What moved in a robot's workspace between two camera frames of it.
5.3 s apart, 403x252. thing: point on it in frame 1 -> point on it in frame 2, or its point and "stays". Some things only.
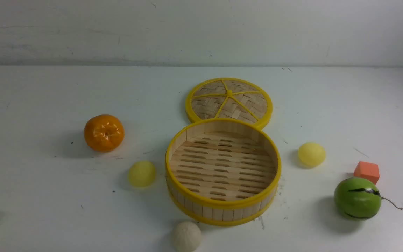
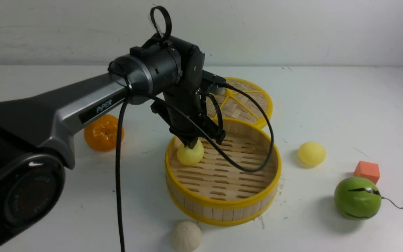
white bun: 187,237 stays
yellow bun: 311,154 stays
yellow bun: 141,173 -> 190,156
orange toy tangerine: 104,133 stays
